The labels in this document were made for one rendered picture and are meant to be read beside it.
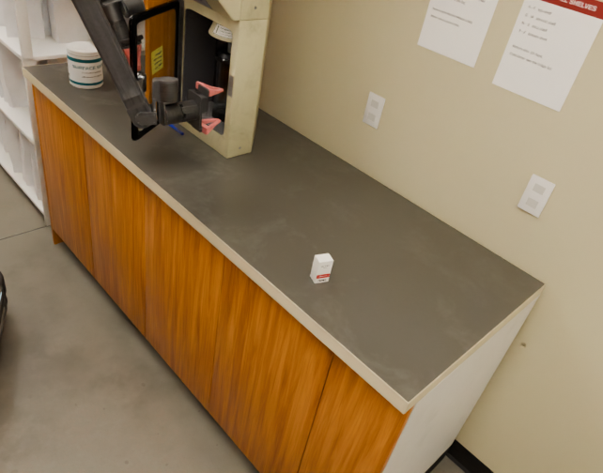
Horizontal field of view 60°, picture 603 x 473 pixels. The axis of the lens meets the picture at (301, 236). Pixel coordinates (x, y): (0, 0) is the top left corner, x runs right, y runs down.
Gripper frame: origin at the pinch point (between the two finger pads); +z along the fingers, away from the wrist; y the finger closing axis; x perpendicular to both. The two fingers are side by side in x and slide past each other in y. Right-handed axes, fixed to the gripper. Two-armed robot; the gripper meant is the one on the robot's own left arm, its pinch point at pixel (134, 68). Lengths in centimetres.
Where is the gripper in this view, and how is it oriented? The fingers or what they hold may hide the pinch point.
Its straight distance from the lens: 185.6
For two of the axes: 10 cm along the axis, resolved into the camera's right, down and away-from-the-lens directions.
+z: 2.5, 8.5, 4.7
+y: -9.3, 0.8, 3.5
